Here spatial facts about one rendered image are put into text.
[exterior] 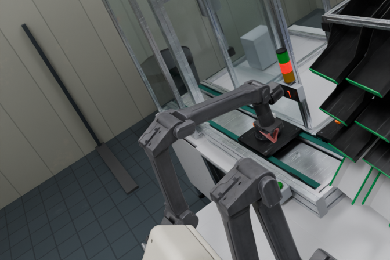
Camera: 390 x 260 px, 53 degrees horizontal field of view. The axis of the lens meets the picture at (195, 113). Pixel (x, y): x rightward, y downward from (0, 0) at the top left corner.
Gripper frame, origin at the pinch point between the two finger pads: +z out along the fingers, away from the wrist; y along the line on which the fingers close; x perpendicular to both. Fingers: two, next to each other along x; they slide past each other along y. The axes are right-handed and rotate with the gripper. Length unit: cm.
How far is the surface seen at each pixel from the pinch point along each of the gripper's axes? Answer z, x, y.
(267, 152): 27.5, -8.2, 26.3
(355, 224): 38.0, -6.7, -24.3
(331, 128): 28.4, -37.6, 13.0
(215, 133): 29, -3, 67
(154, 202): 124, 40, 168
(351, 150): 4.1, -13.8, -24.0
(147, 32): -34, 0, 87
